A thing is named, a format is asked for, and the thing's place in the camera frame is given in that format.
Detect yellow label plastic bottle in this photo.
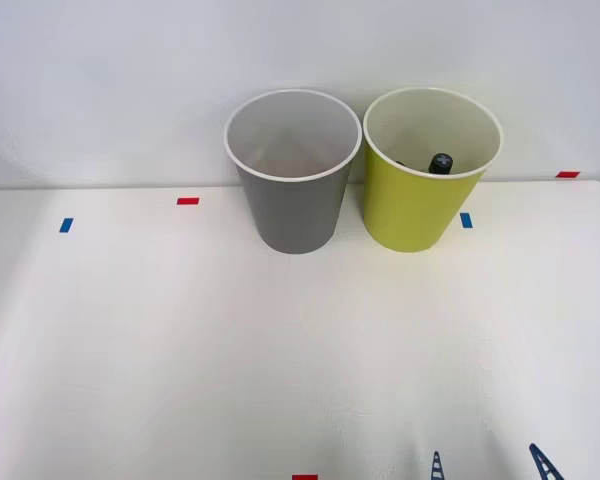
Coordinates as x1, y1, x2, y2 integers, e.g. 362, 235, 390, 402
428, 153, 455, 176

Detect yellow-green plastic waste bin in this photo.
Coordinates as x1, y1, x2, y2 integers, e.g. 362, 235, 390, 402
362, 86, 504, 254

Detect grey plastic waste bin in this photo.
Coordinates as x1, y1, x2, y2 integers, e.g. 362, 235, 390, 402
223, 88, 364, 255

